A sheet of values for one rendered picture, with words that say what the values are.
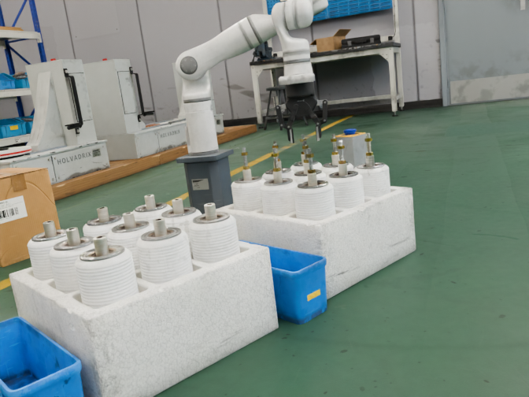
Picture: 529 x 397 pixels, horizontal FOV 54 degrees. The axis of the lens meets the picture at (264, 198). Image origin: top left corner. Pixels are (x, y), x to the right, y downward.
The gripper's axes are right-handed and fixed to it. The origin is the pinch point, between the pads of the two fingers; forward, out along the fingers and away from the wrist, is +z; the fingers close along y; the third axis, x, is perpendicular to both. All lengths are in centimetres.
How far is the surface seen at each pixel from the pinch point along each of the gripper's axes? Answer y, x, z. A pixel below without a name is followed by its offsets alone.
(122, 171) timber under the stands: 142, -190, 31
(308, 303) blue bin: -0.6, 37.1, 31.2
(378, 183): -18.2, 2.3, 13.8
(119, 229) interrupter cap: 35, 46, 10
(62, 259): 41, 57, 11
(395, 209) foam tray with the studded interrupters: -22.0, 3.4, 21.1
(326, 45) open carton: 9, -475, -49
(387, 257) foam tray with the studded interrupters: -18.9, 7.5, 32.8
